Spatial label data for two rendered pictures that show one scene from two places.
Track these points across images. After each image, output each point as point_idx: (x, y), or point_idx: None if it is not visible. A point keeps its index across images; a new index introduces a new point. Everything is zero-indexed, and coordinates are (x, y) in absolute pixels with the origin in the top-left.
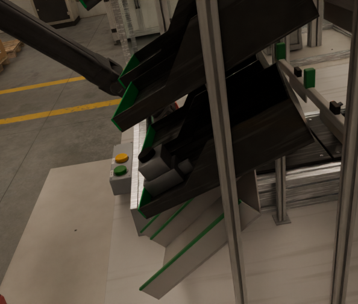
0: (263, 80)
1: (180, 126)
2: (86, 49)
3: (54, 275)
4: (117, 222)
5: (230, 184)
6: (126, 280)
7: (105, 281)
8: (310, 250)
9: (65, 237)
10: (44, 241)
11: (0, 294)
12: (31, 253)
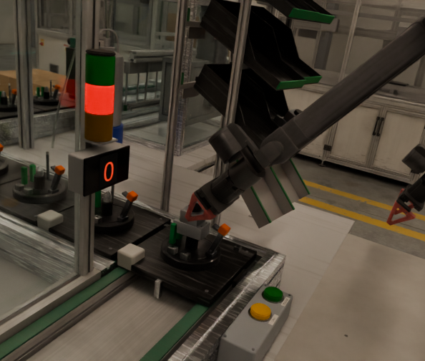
0: None
1: (255, 132)
2: (310, 105)
3: (371, 304)
4: (293, 313)
5: None
6: (305, 268)
7: (323, 276)
8: None
9: (360, 334)
10: (388, 346)
11: (396, 201)
12: (403, 342)
